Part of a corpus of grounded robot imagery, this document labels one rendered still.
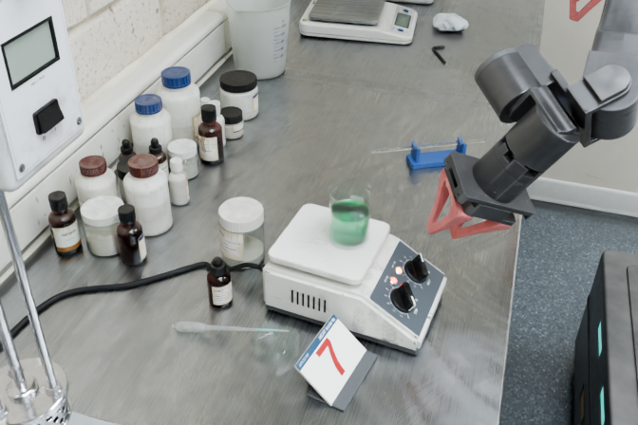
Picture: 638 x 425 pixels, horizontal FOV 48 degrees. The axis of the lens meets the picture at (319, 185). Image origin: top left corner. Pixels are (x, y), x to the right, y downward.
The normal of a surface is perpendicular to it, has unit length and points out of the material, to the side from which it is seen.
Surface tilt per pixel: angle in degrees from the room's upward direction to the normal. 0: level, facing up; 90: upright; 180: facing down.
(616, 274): 0
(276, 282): 90
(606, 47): 38
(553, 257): 0
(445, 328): 0
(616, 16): 30
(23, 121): 90
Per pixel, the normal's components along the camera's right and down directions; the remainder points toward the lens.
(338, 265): 0.02, -0.83
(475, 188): 0.48, -0.59
